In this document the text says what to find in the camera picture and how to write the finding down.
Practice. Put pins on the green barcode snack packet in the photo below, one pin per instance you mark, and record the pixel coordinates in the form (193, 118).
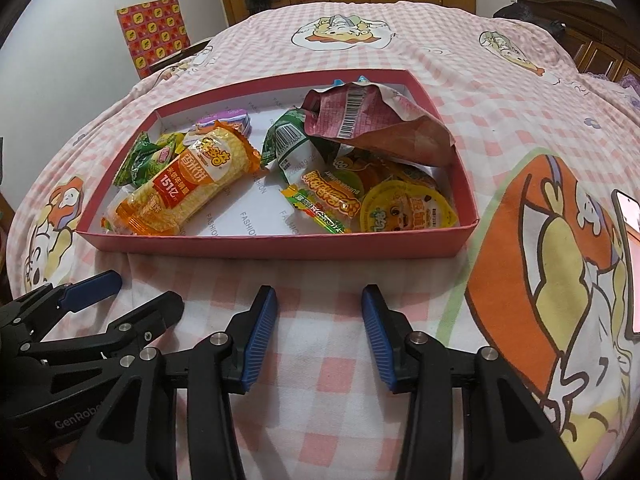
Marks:
(285, 140)

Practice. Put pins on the wooden bedside table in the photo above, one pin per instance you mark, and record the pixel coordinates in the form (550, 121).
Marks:
(180, 55)

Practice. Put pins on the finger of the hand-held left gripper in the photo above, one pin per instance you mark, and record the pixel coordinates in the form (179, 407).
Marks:
(155, 312)
(92, 287)

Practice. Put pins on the yellow candy packet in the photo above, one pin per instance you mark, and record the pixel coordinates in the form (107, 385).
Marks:
(170, 142)

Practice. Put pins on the orange jelly cup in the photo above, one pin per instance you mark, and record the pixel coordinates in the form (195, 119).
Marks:
(422, 177)
(405, 210)

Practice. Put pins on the orange corn snack packet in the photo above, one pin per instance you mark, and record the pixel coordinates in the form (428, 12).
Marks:
(190, 185)

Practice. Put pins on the purple lace pillow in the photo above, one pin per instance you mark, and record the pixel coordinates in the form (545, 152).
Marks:
(629, 84)

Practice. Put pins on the burger gummy packet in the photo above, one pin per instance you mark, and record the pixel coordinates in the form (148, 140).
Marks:
(325, 195)

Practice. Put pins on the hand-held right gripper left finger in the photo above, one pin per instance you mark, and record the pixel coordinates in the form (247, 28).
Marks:
(257, 345)

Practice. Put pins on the red cardboard box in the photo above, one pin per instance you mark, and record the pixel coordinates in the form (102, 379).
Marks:
(280, 245)

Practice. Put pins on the pink checkered printed bedsheet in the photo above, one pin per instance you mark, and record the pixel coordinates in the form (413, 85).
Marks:
(320, 410)

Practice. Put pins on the purple snack packet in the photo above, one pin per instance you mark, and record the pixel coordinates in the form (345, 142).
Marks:
(225, 120)

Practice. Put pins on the red yellow wall poster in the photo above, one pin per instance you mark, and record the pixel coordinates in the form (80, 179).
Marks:
(152, 35)

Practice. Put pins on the blue-edged clear candy packet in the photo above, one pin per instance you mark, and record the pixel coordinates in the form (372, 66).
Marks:
(361, 80)

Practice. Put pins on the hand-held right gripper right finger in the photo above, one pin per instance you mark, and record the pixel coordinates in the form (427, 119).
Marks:
(377, 345)

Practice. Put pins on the small green snack packet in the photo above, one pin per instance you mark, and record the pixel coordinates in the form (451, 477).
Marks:
(140, 160)

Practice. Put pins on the wooden headboard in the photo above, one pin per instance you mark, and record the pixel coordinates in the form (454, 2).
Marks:
(595, 35)

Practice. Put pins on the dark cloth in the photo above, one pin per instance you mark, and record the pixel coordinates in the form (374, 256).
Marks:
(525, 17)

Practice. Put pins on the smartphone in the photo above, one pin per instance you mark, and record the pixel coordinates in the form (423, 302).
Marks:
(629, 240)

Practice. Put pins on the pink snack bag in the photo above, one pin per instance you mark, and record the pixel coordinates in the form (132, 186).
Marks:
(380, 125)

